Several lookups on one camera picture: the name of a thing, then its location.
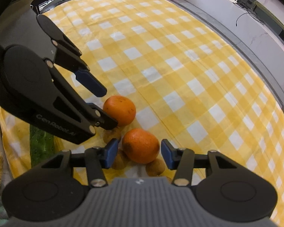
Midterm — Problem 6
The orange tangerine top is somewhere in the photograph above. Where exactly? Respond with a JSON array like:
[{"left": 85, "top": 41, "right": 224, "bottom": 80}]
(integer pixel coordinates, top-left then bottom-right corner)
[{"left": 103, "top": 95, "right": 136, "bottom": 127}]

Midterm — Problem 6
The green cucumber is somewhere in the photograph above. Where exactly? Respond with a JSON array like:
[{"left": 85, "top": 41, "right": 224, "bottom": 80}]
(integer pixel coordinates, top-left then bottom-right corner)
[{"left": 30, "top": 125, "right": 55, "bottom": 168}]

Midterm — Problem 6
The brown longan fruit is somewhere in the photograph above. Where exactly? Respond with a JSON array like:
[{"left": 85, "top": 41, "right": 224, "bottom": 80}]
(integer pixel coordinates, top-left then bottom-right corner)
[
  {"left": 102, "top": 127, "right": 122, "bottom": 144},
  {"left": 111, "top": 149, "right": 130, "bottom": 170},
  {"left": 145, "top": 158, "right": 166, "bottom": 177}
]

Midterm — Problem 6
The orange tangerine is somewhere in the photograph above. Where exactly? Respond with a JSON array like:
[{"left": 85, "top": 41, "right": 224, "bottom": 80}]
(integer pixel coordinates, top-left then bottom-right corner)
[
  {"left": 103, "top": 95, "right": 136, "bottom": 127},
  {"left": 122, "top": 128, "right": 160, "bottom": 164}
]

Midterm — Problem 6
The yellow checkered tablecloth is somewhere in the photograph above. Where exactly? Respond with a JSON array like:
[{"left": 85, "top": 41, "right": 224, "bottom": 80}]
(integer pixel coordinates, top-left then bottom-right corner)
[{"left": 0, "top": 0, "right": 284, "bottom": 226}]

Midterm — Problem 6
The black cable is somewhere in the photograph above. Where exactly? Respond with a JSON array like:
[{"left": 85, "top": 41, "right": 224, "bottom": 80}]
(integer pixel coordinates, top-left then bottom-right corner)
[{"left": 235, "top": 11, "right": 261, "bottom": 27}]

